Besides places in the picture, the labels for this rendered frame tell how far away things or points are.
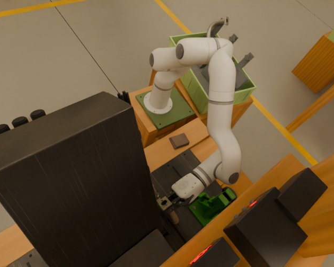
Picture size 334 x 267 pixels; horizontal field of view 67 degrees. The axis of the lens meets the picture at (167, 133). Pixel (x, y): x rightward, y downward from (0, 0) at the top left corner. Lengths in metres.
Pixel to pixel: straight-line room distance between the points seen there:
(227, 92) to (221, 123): 0.11
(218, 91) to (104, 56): 2.40
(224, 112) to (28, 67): 2.49
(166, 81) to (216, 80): 0.60
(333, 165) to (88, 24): 3.12
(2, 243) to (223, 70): 1.13
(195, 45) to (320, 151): 2.62
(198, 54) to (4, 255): 1.12
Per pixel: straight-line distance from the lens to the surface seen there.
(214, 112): 0.92
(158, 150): 1.44
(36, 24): 3.61
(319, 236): 0.70
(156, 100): 1.57
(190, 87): 1.85
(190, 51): 0.98
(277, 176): 0.83
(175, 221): 1.05
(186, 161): 1.46
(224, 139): 0.93
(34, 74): 3.02
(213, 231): 0.68
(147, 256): 0.94
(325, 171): 1.16
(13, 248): 1.33
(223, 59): 0.91
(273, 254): 0.66
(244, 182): 1.57
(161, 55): 1.31
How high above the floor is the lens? 2.16
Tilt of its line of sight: 57 degrees down
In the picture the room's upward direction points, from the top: 22 degrees clockwise
